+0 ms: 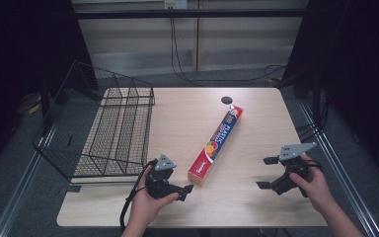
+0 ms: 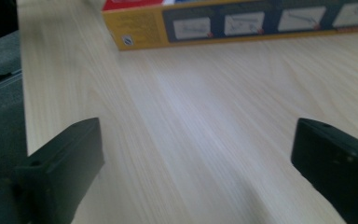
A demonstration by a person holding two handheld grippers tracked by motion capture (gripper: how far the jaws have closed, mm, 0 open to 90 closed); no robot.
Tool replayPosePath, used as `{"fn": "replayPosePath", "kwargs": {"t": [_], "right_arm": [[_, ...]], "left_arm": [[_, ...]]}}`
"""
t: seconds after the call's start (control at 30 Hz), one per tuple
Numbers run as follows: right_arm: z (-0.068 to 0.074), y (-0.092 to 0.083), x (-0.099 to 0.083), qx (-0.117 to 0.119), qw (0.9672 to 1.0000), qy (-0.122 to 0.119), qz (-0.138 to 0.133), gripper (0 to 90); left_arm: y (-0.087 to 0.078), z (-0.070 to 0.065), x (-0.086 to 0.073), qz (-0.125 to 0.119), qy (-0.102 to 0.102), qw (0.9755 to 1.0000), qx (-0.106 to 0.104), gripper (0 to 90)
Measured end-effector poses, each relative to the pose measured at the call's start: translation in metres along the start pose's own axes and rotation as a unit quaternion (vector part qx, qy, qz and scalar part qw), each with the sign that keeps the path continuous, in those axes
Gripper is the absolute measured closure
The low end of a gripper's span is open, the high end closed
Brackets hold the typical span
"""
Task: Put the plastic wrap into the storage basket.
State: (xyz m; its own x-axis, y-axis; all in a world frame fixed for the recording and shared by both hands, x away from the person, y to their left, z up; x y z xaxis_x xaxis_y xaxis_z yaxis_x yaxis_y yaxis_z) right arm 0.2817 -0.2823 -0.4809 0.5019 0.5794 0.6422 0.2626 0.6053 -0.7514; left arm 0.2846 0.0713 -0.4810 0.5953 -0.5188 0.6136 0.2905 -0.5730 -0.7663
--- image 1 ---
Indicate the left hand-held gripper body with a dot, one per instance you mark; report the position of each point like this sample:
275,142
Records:
160,184

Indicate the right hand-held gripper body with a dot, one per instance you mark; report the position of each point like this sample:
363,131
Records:
289,171

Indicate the long red plastic wrap box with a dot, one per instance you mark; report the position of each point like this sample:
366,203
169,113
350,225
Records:
215,144

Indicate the person's left hand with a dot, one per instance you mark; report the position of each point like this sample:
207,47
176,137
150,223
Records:
144,205

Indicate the person's right hand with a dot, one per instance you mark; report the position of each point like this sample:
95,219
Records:
312,191

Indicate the black curtain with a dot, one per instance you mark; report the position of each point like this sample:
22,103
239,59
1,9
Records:
23,49
358,65

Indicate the yellow and dark object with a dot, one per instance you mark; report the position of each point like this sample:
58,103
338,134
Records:
31,103

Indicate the black horizontal bar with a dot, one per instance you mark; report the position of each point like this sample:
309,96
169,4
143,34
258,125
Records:
190,13

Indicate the metal floor rail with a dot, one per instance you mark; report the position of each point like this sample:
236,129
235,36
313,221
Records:
19,184
342,171

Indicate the white wall outlet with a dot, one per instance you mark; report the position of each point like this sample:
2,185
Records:
175,4

